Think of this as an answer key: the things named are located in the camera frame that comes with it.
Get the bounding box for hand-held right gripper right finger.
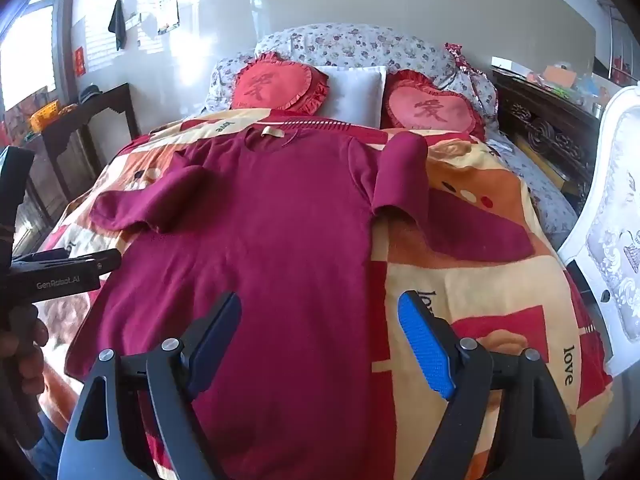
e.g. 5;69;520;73
397;290;586;480

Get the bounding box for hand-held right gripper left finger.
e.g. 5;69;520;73
59;291;243;480

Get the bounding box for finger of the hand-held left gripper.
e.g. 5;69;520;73
60;248;123;283

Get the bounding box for maroon knit sweater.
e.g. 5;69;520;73
64;125;536;480

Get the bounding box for person's left hand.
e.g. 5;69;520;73
0;317;49;403

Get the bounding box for orange red printed blanket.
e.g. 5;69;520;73
30;107;615;480

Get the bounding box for dark wooden table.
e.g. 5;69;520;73
10;82;141;256

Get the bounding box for orange basket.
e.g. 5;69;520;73
29;101;62;131

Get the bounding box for person's dark pants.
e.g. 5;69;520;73
35;410;68;471

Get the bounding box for floral bed sheet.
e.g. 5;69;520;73
485;130;578;236

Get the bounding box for window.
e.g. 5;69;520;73
0;0;68;111

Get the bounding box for white upholstered chair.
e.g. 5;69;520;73
555;82;640;378

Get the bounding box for red heart pillow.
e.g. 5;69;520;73
230;52;331;116
382;70;488;138

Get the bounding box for dark hanging cloth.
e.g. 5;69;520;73
108;0;127;52

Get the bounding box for dark carved wooden cabinet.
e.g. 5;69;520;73
490;57;608;201

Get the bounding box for white pillow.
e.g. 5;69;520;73
315;65;388;128

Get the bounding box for red patterned cloth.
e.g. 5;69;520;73
445;42;486;81

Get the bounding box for orange box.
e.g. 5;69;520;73
545;65;581;88

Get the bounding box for floral folded quilt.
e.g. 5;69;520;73
202;22;501;131

